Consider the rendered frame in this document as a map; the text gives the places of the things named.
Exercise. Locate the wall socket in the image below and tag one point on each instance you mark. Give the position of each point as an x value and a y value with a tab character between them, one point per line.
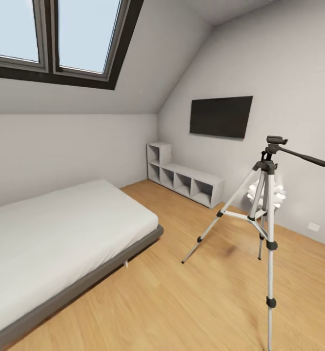
313	227

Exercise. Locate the fixed window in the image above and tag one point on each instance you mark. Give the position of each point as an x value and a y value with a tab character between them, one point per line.
72	42

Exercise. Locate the camera tripod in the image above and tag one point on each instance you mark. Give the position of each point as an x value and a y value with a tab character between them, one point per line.
266	181

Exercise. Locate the wall mounted tv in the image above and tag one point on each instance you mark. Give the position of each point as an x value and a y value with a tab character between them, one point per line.
226	117

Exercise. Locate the bed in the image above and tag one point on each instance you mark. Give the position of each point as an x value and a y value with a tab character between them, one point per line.
55	246

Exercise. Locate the bookcase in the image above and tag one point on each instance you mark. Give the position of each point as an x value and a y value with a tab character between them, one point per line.
159	170

